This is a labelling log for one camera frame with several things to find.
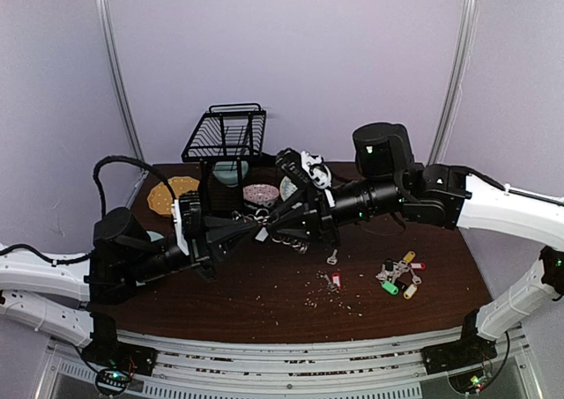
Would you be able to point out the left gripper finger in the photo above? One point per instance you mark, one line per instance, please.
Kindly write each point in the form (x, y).
(225, 241)
(229, 227)

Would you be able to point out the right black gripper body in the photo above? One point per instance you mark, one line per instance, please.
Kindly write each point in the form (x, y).
(317, 214)

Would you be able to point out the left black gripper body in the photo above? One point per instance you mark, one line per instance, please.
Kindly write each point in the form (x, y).
(200, 256)

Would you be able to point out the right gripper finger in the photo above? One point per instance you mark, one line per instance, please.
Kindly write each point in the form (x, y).
(291, 230)
(290, 213)

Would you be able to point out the key with black tag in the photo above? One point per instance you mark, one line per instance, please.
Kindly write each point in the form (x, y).
(262, 235)

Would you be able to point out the grey keyring organiser red handle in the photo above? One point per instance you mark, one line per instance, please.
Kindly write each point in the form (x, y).
(261, 217)

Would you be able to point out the key with red tag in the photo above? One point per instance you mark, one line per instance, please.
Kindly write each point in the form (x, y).
(333, 283)

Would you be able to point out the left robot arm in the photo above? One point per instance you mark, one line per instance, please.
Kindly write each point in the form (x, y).
(124, 257)

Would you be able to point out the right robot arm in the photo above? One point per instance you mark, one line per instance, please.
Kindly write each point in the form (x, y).
(450, 197)

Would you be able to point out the pile of tagged keys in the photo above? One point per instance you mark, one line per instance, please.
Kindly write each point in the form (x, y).
(400, 278)

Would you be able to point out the yellow daisy plate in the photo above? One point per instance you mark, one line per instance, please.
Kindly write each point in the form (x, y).
(286, 188)

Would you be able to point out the yellow dotted plate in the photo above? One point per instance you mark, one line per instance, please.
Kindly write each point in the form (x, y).
(160, 200)

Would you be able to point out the lone silver key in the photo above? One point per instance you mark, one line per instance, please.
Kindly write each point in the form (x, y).
(333, 258)

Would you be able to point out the pink patterned bowl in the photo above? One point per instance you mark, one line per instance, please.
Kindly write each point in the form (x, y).
(261, 195)

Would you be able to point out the pale green bowl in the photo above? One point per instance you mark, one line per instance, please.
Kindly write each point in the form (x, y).
(230, 173)

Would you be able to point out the light blue flat plate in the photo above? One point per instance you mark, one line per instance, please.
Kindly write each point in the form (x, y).
(155, 236)

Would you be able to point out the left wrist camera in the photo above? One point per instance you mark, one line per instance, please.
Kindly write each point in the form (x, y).
(188, 220)

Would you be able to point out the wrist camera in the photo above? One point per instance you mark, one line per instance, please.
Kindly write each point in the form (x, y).
(305, 169)
(188, 220)

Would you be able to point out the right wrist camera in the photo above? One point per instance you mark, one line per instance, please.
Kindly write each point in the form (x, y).
(305, 169)

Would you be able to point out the black wire dish rack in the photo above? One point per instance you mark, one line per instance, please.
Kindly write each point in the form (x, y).
(231, 132)

